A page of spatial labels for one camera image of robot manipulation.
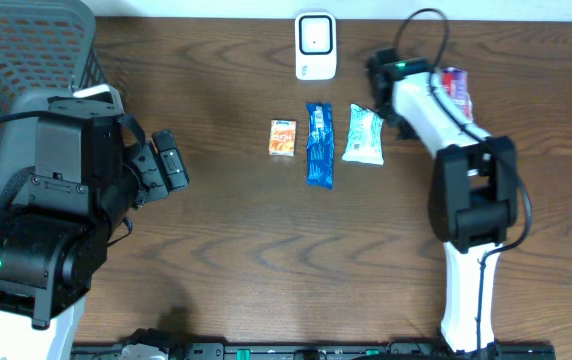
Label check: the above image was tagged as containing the purple Carefree liner pack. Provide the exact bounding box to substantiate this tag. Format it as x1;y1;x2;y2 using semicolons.
441;67;474;120

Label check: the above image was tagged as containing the mint green tissue pack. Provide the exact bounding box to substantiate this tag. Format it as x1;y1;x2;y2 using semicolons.
342;104;384;166

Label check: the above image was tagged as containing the blue Oreo cookie pack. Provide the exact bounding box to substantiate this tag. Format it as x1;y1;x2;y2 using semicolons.
306;103;335;190

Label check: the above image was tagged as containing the orange tissue pack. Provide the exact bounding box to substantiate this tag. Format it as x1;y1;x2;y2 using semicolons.
268;120;297;156

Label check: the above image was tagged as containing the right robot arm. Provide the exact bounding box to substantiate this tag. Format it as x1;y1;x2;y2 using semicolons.
366;48;517;359

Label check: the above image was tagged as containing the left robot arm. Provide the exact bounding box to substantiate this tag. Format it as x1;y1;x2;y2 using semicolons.
0;97;189;359

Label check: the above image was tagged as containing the grey plastic mesh basket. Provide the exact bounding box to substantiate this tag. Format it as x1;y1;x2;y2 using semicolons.
0;0;108;194

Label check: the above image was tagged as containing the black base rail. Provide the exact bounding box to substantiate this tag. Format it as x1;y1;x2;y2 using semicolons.
70;340;556;360

